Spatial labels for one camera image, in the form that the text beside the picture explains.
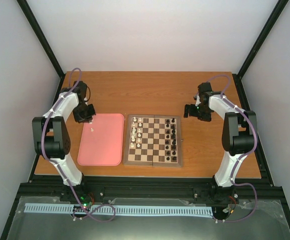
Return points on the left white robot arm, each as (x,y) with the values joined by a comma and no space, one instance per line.
(51,137)

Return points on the light blue cable duct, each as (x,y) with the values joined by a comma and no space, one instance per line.
(122,210)

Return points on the black aluminium frame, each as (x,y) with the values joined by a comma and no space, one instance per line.
(154,187)

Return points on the wooden chess board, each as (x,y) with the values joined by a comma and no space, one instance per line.
(158,146)

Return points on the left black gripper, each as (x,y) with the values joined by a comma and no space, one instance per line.
(80,120)

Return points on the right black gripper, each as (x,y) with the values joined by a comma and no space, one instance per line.
(207,117)

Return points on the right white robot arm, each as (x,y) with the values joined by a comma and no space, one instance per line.
(239,134)

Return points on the pink plastic tray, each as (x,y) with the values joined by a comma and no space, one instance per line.
(104,146)

